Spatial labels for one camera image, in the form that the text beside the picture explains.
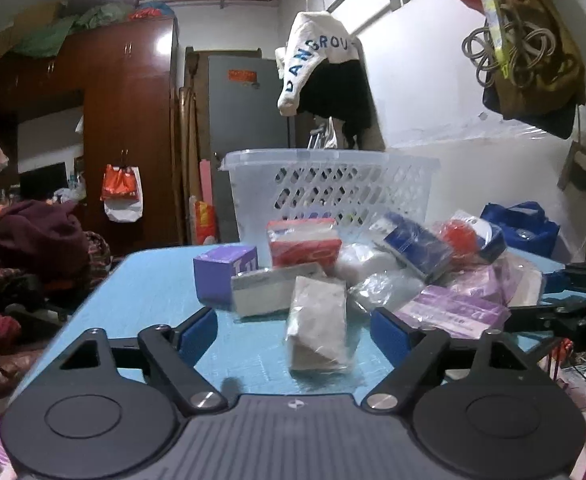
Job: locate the red ball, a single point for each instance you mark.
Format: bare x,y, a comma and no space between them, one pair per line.
460,236

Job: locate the blue and white box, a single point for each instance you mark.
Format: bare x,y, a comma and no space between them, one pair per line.
412,244

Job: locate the black hanging garment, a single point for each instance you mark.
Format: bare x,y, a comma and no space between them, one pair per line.
341,91

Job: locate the grey metal door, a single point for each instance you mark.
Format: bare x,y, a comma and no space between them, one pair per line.
242,115

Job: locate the grey white flat box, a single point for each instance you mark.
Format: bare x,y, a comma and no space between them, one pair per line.
267,291

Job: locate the dark red wooden wardrobe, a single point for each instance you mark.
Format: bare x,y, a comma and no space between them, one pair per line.
124,77

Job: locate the red and white packet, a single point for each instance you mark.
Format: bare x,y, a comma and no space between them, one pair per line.
313,240

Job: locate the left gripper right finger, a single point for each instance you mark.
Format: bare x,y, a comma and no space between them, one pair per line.
471,408

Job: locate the brown hanging bag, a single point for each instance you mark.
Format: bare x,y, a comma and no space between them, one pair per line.
546,82

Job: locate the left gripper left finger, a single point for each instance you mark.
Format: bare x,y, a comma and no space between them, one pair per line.
113,408

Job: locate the white hanging shirt blue letters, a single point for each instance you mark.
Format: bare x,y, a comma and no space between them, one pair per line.
315,37

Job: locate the wall power adapter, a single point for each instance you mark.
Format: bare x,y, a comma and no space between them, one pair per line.
574,168

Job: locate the orange white hanging bag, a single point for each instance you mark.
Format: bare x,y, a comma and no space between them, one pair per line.
122,194

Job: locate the clear white roll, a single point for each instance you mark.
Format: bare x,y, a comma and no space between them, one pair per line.
317,326

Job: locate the blue fabric bag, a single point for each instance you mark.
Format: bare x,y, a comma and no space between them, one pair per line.
525,226

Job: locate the clear plastic bag packet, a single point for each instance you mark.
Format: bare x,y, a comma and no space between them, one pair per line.
388,289

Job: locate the purple cardboard box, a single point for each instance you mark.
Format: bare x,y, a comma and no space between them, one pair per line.
213,272

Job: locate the translucent white plastic basket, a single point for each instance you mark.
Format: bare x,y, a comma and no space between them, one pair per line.
352,187

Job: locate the purple plastic packet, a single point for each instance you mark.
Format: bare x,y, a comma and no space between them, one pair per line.
461,316

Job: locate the pile of dark clothes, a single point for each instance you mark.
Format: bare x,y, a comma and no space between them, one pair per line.
47,262

